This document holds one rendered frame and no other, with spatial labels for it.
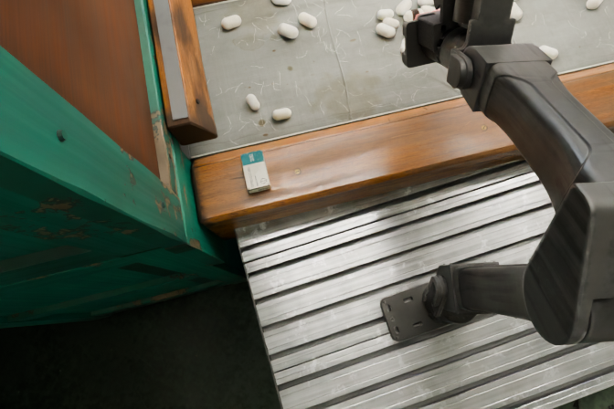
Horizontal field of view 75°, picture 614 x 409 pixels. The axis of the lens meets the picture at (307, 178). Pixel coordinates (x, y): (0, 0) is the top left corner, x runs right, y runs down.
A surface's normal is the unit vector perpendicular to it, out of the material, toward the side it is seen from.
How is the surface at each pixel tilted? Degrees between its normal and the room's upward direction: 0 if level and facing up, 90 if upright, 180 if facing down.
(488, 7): 49
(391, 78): 0
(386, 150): 0
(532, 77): 31
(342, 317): 0
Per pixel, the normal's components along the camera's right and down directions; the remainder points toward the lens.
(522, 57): -0.03, -0.75
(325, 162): 0.00, -0.29
